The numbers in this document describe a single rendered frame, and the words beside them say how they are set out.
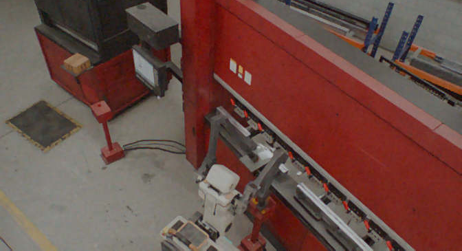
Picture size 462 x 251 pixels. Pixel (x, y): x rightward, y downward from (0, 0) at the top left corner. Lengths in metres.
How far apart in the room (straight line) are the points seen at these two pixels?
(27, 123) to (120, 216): 2.02
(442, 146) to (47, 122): 4.70
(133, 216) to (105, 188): 0.53
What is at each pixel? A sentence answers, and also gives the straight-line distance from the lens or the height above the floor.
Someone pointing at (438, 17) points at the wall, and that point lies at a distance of 7.05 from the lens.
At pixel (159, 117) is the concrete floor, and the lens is 5.36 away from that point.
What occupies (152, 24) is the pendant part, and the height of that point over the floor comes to 1.95.
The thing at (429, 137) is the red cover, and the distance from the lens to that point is 2.31.
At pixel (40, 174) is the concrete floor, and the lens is 5.04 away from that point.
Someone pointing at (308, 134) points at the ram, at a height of 1.60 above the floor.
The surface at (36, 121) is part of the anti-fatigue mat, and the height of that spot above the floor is 0.01.
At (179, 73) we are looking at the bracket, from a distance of 4.09.
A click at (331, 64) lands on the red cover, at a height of 2.28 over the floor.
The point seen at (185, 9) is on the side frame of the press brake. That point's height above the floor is 2.06.
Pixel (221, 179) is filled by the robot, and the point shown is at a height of 1.35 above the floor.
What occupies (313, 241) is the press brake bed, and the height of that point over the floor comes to 0.71.
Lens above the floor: 3.67
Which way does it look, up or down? 44 degrees down
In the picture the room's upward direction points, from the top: 5 degrees clockwise
